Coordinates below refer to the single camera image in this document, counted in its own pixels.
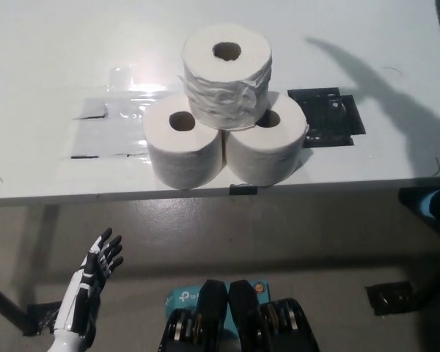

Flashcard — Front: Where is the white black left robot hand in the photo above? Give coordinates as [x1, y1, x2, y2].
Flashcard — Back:
[53, 227, 125, 335]

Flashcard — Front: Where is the black floor tape patch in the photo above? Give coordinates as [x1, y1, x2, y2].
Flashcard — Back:
[21, 302, 65, 337]
[365, 281, 414, 316]

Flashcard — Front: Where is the black table leg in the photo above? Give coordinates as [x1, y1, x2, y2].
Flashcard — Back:
[0, 274, 29, 337]

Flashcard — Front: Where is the teal tp-link box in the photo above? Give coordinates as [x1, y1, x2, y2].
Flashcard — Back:
[164, 280, 272, 352]

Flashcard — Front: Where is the black tape patch on table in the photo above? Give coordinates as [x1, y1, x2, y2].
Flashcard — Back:
[287, 87, 367, 150]

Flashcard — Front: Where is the grey tape patch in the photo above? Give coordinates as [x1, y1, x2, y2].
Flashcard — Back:
[60, 98, 151, 159]

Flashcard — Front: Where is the small black tape strip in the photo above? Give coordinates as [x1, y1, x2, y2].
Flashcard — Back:
[229, 184, 260, 196]

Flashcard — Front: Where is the clear glossy tape sheet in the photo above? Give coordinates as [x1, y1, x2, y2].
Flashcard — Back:
[108, 65, 186, 122]

